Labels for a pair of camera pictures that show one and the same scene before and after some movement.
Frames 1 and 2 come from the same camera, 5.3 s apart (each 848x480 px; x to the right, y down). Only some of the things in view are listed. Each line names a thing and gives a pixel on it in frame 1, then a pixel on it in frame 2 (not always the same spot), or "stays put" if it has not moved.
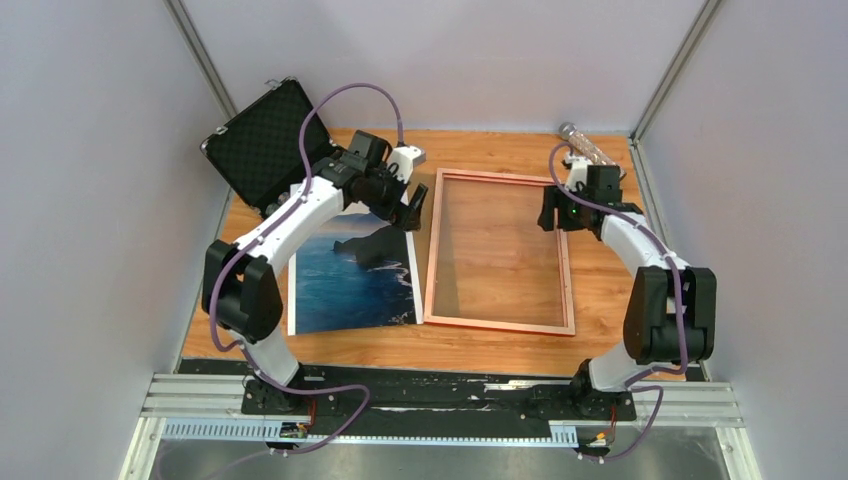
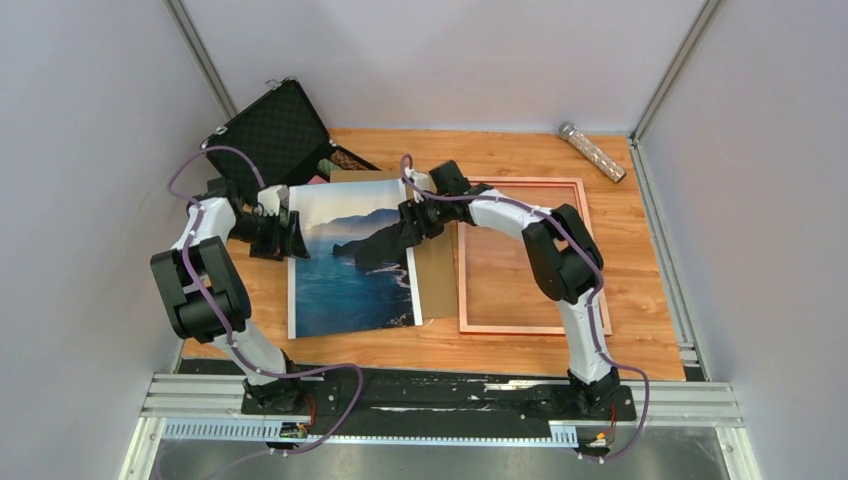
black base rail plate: [368, 397] stays put
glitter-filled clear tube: [584, 147] stays put
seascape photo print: [353, 272] stays put
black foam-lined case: [258, 150] stays put
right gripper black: [546, 219] → [411, 234]
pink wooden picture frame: [432, 275] → [511, 182]
